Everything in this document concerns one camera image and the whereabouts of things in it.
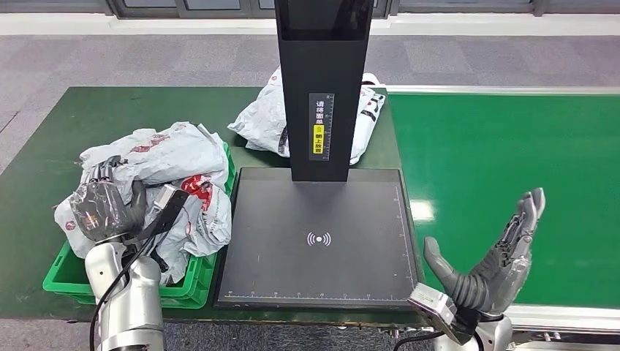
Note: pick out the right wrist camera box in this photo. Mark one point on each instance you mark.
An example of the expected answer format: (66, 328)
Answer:
(433, 305)

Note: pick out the green conveyor belt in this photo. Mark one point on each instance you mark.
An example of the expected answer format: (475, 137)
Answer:
(484, 169)

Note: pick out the black inbound scanner machine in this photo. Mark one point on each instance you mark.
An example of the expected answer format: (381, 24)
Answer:
(339, 271)

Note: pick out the yellow black label sticker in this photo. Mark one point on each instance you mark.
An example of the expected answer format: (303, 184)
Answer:
(320, 116)

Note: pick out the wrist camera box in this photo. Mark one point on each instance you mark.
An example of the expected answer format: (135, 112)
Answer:
(169, 208)
(433, 305)

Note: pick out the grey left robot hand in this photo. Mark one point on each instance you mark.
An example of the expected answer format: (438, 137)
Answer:
(101, 213)

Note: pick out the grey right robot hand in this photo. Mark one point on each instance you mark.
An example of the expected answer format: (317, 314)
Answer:
(494, 281)

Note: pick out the green plastic bin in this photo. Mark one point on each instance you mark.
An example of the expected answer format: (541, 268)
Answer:
(60, 278)

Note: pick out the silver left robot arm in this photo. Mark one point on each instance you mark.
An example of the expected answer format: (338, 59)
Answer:
(131, 300)

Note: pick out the white parcel bag black print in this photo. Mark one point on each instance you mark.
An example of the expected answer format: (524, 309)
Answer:
(261, 121)

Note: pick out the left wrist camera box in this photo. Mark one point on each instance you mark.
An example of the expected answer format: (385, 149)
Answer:
(169, 208)

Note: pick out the white parcel bag red logo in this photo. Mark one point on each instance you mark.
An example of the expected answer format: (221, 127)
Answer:
(208, 218)

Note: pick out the white parcel bag red streaks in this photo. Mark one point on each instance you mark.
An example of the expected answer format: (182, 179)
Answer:
(179, 155)

